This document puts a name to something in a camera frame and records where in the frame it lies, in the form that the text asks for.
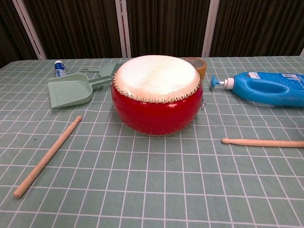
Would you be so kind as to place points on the wooden drumstick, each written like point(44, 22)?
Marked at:
point(47, 156)
point(261, 143)

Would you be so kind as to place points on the red drum with white skin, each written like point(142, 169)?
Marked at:
point(154, 111)

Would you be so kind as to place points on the green plastic hand brush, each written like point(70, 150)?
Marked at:
point(105, 70)

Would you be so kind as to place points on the brown packing tape roll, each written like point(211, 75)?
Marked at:
point(202, 66)

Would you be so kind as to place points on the green checked tablecloth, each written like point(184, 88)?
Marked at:
point(152, 185)

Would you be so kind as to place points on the green plastic dustpan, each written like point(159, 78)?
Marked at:
point(69, 91)

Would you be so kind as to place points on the dark pleated curtain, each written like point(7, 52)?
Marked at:
point(166, 26)

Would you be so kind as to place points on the blue and white tube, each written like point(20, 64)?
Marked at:
point(59, 69)

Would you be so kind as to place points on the blue detergent pump bottle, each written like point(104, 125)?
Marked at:
point(261, 89)

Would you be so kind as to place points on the white screen frame post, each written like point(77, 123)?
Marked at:
point(123, 28)
point(211, 28)
point(302, 51)
point(31, 31)

